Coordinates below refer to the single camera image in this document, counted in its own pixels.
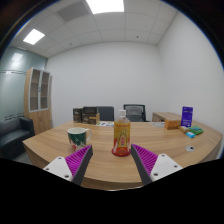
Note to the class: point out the green and red mug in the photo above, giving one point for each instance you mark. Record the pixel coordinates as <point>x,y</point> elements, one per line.
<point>77,138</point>

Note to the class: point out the black mesh-back office chair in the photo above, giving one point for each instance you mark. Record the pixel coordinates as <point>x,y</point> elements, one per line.
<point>135,113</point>

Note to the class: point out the flat green box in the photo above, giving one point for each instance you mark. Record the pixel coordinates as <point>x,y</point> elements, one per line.
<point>196,130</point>

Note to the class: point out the ceiling air vent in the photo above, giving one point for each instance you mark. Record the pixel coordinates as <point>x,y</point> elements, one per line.
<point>72,11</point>

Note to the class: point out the black sofa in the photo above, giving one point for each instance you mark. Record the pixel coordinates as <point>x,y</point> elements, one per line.
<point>15,136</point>

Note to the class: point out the small kraft paper box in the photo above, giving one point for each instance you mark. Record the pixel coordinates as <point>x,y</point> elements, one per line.
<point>94,119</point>

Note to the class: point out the small beige box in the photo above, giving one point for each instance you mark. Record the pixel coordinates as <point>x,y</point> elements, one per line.
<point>182,129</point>

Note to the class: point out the wooden glass-door shelf cabinet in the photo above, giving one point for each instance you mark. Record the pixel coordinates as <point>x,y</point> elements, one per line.
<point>40,118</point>

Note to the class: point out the small square ceiling light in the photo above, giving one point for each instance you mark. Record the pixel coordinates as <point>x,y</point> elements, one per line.
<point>33,36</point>

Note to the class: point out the narrow dark brown box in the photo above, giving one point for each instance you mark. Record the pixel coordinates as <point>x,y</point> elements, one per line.
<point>77,115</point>

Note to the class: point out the white printed paper sheet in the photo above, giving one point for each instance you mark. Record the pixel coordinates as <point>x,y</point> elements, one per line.
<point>158,125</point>

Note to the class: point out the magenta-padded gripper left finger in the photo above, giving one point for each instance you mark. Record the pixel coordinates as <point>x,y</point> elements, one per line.
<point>78,160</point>

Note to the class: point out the printed leaflet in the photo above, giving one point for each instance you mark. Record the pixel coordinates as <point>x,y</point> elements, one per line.
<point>105,123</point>

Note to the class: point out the small blue box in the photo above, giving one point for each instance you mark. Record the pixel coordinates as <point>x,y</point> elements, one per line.
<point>190,135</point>

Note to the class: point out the large square ceiling light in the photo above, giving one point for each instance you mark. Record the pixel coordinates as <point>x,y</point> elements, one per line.
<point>105,6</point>

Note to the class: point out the yellow tea drink bottle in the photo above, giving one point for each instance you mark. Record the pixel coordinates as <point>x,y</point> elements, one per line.
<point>122,135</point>

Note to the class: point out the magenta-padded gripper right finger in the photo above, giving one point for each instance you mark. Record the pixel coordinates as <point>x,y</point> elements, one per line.
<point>146,159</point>

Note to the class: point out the dark solid-back office chair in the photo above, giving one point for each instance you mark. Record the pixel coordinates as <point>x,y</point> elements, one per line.
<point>106,113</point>

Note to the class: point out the upright purple box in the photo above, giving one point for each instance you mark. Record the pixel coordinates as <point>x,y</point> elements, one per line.
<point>187,116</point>

